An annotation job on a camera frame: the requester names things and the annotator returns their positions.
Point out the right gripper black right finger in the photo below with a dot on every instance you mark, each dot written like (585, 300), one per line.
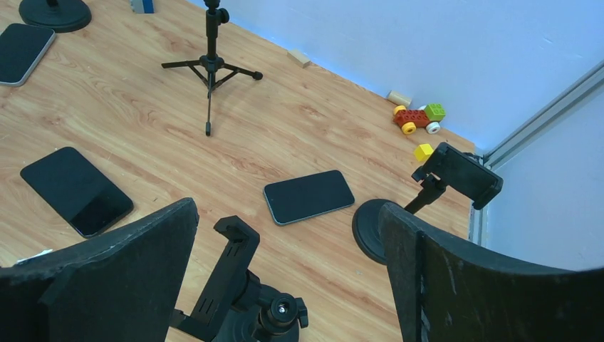
(449, 289)

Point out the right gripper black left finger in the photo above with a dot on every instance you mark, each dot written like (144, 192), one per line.
(119, 286)

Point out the black phone stand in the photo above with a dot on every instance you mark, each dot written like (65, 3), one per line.
(234, 305)
(445, 167)
(62, 16)

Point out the black smartphone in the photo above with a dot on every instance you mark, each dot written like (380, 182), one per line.
(22, 48)
(301, 198)
(78, 191)

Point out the yellow toy cube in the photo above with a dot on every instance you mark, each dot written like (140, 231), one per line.
(423, 152)

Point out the red toy brick car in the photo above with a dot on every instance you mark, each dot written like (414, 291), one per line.
(428, 117)

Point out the wooden cylinder block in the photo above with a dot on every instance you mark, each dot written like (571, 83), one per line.
(398, 98)

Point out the wooden rectangular block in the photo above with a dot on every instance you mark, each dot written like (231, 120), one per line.
(299, 58)

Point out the blue grey toy bricks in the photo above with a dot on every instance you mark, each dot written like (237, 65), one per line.
(142, 6)

